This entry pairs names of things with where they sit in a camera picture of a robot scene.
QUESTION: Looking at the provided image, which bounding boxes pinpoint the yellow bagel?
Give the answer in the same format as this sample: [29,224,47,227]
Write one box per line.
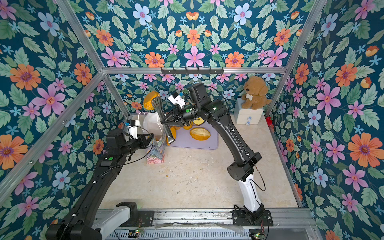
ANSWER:
[183,122,194,130]

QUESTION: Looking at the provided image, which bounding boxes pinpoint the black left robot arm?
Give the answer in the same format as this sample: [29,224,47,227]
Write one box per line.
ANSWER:
[46,129,155,240]

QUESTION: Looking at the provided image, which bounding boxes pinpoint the white drawer cabinet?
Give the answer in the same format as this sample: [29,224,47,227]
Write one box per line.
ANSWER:
[234,98,264,125]

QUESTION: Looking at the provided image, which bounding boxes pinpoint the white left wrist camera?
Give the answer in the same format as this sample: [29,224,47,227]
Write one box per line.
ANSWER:
[123,120,140,139]

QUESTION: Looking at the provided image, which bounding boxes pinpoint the black wall hook rail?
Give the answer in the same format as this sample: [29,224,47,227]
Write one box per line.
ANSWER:
[161,67,224,75]

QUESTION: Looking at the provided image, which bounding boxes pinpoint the floral paper bag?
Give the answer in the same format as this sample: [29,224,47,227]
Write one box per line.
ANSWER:
[138,112,166,164]

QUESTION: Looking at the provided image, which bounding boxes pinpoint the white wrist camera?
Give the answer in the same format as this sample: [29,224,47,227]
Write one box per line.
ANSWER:
[123,120,140,139]
[168,92,186,109]

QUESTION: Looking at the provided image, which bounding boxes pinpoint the aluminium frame post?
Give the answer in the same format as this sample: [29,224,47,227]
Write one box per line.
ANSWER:
[265,0,327,117]

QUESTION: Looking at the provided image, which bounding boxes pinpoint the split crusty bread roll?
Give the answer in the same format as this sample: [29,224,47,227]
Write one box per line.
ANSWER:
[190,127,211,141]

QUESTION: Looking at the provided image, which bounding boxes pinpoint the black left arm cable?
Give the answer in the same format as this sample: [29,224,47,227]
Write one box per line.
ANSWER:
[104,125,155,175]

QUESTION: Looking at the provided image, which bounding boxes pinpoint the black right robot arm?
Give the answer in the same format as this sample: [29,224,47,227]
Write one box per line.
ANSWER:
[161,83,265,218]

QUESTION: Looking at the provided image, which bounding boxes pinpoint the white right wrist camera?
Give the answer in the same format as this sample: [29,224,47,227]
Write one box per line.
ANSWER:
[168,92,186,109]

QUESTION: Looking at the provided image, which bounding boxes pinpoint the brown plush dog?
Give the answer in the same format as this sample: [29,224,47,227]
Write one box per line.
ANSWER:
[242,76,272,110]

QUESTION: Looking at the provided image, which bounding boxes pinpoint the orange oval bread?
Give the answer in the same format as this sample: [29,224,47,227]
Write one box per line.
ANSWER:
[143,91,160,111]

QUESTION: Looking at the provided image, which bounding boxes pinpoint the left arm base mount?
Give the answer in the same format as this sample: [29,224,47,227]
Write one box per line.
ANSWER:
[92,202,155,240]

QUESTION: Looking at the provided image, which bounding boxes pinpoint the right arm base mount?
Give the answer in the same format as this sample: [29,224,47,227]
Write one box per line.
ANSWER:
[232,204,274,227]

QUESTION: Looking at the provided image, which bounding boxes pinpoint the purple tray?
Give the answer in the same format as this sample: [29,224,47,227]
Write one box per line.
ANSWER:
[170,121,219,150]

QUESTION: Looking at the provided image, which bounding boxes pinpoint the yellow ring donut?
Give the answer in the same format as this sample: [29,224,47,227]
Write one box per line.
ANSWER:
[193,118,205,126]

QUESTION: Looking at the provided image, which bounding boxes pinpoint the metal slotted tongs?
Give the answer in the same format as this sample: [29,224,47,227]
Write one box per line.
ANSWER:
[152,97,170,136]

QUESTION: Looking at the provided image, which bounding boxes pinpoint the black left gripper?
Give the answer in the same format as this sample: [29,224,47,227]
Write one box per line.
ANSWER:
[118,132,154,157]

